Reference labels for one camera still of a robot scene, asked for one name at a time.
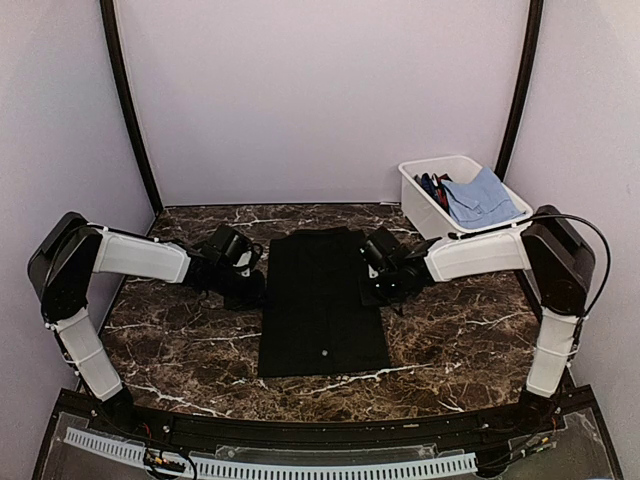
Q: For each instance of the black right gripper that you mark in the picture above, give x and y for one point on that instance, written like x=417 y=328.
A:
x=368 y=298

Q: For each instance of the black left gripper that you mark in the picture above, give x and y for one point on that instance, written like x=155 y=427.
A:
x=255 y=299

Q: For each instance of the black long sleeve shirt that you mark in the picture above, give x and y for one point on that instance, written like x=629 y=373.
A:
x=314 y=321

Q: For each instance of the white plastic bin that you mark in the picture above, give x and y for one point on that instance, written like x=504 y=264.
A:
x=425 y=215

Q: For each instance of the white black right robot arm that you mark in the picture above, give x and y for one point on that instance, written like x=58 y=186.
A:
x=569 y=258

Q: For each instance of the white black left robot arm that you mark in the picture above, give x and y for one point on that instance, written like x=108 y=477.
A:
x=75 y=252

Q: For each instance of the red navy plaid shirt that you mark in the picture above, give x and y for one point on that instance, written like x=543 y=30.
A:
x=433 y=187

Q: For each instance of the light blue polo shirt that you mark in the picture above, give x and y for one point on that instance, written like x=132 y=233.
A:
x=481 y=203

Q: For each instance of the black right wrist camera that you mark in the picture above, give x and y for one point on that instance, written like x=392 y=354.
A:
x=383 y=252

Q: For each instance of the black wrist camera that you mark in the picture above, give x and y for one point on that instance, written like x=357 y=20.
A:
x=232 y=249
x=383 y=252

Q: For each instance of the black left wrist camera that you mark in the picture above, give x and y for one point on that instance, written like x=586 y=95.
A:
x=232 y=249

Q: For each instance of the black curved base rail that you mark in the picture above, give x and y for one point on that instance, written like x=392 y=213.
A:
x=207 y=433

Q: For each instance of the white slotted cable duct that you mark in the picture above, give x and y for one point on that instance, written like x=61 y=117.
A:
x=260 y=463

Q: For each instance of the black left frame post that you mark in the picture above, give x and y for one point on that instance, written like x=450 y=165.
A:
x=119 y=73

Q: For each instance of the black frame post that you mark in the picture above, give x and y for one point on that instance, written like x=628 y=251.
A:
x=525 y=70
x=119 y=73

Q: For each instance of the black right frame post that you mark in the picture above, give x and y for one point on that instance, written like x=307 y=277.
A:
x=525 y=70

